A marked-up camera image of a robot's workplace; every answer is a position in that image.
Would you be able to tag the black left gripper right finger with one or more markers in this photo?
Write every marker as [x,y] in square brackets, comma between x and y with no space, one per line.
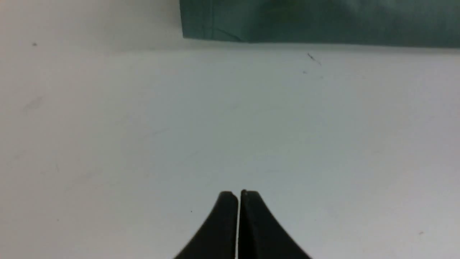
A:
[260,234]

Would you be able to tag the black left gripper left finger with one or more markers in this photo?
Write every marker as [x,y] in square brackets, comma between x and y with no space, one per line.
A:
[216,237]

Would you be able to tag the green long sleeve shirt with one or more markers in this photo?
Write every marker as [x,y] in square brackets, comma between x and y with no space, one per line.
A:
[413,23]

